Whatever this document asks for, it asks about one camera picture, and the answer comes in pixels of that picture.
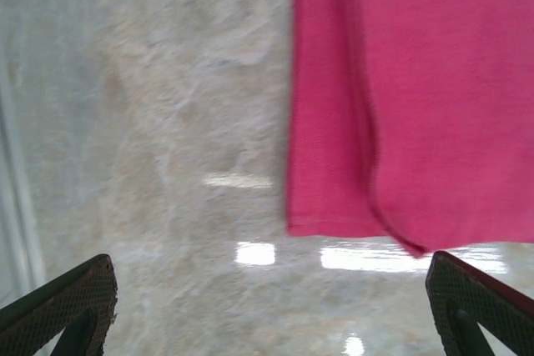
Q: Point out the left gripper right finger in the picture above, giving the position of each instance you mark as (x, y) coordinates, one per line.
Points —
(484, 314)

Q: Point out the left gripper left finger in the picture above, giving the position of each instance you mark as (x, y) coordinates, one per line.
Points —
(54, 314)

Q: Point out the pink long pants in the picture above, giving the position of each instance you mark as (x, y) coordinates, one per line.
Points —
(417, 101)

